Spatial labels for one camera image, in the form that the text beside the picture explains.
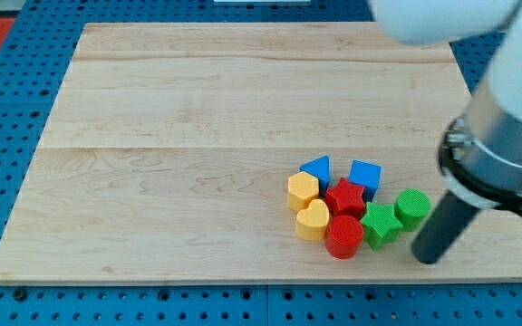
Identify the yellow heart block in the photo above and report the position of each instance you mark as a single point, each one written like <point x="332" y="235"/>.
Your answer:
<point x="311" y="223"/>

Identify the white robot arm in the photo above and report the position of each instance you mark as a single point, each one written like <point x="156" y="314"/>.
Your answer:
<point x="430" y="22"/>

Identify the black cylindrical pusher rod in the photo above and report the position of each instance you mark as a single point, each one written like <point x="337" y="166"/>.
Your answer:
<point x="447" y="222"/>

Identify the red star block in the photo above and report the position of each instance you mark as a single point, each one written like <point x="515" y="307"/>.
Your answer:
<point x="346" y="199"/>

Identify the red cylinder block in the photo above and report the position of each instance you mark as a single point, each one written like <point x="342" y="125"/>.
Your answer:
<point x="344" y="237"/>

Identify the green cylinder block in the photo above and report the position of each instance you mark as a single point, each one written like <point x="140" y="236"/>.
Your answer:
<point x="411" y="207"/>

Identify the green star block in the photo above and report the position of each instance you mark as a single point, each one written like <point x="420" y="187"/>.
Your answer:
<point x="380" y="225"/>

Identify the wooden board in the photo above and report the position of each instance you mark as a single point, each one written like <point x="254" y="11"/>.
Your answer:
<point x="165" y="158"/>

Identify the yellow hexagon block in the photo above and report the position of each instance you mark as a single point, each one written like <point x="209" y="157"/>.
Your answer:
<point x="302" y="189"/>

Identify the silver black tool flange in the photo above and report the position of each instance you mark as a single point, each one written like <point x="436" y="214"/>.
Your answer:
<point x="480" y="157"/>

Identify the blue triangle block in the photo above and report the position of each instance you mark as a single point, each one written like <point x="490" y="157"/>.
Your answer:
<point x="319" y="168"/>

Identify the blue cube block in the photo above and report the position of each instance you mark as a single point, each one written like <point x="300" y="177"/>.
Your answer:
<point x="367" y="175"/>

